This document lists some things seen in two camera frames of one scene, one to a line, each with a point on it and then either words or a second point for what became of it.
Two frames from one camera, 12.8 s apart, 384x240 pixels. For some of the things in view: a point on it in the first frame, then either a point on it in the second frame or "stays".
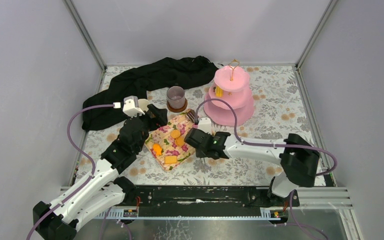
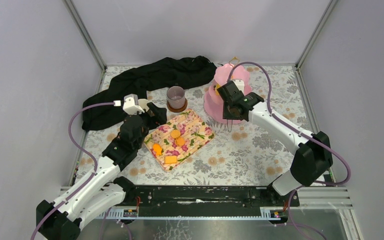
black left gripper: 148,117 stays
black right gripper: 199,154 → 226,115
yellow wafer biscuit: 219,91 stays
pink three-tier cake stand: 231,84 stays
